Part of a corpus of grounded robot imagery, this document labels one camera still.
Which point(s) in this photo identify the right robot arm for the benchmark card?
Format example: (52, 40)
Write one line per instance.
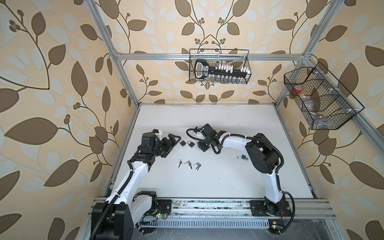
(264, 156)

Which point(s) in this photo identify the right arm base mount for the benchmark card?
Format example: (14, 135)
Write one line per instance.
(282, 214)

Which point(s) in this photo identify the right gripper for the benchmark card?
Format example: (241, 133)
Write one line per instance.
(200, 144)

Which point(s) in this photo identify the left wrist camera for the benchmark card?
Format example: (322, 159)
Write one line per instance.
(158, 133)

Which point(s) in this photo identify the blue padlock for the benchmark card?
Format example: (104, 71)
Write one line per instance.
(243, 157)

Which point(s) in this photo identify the back wire basket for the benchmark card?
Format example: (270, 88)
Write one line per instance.
(235, 57)

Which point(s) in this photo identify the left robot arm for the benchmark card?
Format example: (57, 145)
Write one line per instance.
(117, 216)

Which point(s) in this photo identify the black tool set in basket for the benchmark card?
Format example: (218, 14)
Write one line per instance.
(220, 73)

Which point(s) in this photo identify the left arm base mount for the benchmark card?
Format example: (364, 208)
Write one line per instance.
(146, 212)

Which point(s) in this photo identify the side wire basket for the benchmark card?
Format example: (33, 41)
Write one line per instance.
(327, 103)

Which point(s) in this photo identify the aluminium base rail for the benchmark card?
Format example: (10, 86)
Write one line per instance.
(233, 213)

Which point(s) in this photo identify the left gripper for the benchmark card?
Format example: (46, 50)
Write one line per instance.
(168, 145)

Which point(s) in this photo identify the red object in basket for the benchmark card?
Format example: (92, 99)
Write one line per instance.
(297, 90)

